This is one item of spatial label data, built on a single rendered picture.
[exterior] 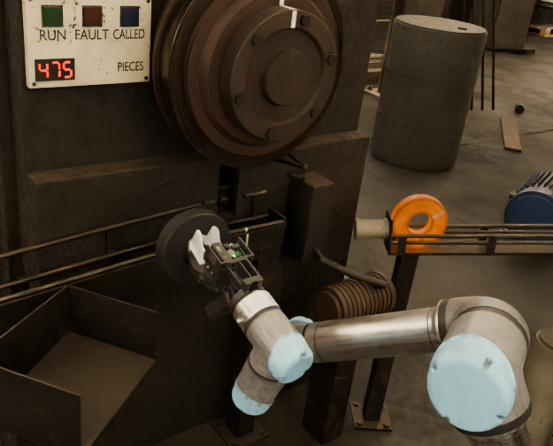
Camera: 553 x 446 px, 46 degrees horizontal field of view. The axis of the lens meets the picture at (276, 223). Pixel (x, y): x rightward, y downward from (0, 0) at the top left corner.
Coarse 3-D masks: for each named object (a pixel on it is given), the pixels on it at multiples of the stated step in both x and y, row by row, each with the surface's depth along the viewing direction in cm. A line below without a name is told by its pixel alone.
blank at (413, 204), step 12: (396, 204) 180; (408, 204) 176; (420, 204) 177; (432, 204) 177; (396, 216) 178; (408, 216) 178; (432, 216) 178; (444, 216) 179; (396, 228) 179; (408, 228) 180; (420, 228) 184; (432, 228) 180; (444, 228) 180; (408, 240) 181; (420, 240) 182; (432, 240) 182
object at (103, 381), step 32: (64, 288) 129; (32, 320) 122; (64, 320) 132; (96, 320) 132; (128, 320) 129; (0, 352) 115; (32, 352) 124; (64, 352) 130; (96, 352) 131; (128, 352) 131; (0, 384) 108; (32, 384) 106; (64, 384) 123; (96, 384) 123; (128, 384) 124; (0, 416) 112; (32, 416) 109; (64, 416) 106; (96, 416) 117
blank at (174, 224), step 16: (176, 224) 123; (192, 224) 125; (208, 224) 127; (224, 224) 129; (160, 240) 124; (176, 240) 124; (224, 240) 131; (160, 256) 124; (176, 256) 125; (176, 272) 127
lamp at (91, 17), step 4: (84, 8) 129; (88, 8) 130; (92, 8) 130; (96, 8) 131; (100, 8) 131; (84, 12) 130; (88, 12) 130; (92, 12) 131; (96, 12) 131; (100, 12) 132; (84, 16) 130; (88, 16) 131; (92, 16) 131; (96, 16) 132; (100, 16) 132; (84, 20) 130; (88, 20) 131; (92, 20) 131; (96, 20) 132; (100, 20) 132; (84, 24) 131; (88, 24) 131; (92, 24) 132; (96, 24) 132; (100, 24) 133
